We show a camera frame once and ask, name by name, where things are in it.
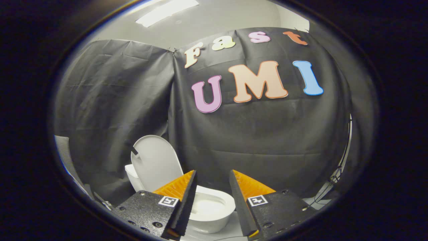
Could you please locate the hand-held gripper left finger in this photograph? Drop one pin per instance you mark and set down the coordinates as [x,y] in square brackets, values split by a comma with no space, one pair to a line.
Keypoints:
[184,207]

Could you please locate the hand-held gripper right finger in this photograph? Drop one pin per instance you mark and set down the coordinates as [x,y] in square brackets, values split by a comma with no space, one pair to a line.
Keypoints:
[240,207]

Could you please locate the white toilet lid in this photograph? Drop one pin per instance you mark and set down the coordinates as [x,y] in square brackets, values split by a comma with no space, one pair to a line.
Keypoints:
[155,164]

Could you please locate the white toilet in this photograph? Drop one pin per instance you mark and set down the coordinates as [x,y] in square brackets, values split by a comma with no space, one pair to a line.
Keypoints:
[210,207]

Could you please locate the black backdrop cloth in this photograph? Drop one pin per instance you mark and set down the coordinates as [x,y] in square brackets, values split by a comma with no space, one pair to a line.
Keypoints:
[260,134]
[362,100]
[113,100]

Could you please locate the grey ribbed panel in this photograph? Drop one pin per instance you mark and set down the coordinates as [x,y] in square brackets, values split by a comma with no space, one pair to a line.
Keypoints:
[68,157]

